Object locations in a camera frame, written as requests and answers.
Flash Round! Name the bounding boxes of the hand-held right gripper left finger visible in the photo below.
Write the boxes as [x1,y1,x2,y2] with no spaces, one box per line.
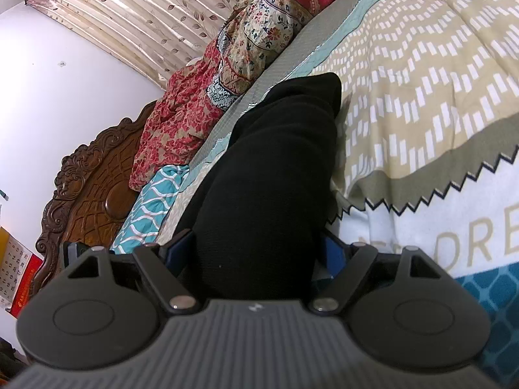
[61,229,203,315]

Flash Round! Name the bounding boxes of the wall calendar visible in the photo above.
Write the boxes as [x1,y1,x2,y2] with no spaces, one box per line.
[0,227,44,319]

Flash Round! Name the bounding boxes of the beige grey patterned bedspread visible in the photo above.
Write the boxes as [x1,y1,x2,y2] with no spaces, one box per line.
[158,0,519,281]

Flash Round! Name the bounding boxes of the beige floral cloth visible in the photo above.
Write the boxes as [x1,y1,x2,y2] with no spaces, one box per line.
[205,0,314,112]

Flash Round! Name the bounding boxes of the black pants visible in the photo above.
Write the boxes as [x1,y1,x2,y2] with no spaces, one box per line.
[164,72,344,301]

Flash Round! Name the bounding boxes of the red floral cloth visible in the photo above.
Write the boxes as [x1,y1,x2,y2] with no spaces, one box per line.
[129,44,230,192]

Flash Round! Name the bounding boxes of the teal white wavy cloth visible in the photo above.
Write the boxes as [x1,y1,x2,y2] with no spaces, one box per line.
[110,164,191,254]

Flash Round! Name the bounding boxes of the teal patterned cloth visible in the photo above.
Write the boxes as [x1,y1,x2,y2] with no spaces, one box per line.
[453,261,519,389]

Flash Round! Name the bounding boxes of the beige leaf print curtain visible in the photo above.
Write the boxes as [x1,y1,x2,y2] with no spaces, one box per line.
[24,0,278,90]

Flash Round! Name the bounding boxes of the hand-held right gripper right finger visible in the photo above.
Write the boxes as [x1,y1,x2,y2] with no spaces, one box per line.
[307,229,442,315]

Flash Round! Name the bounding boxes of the carved wooden headboard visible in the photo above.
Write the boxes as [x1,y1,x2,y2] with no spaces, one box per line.
[34,100,160,297]

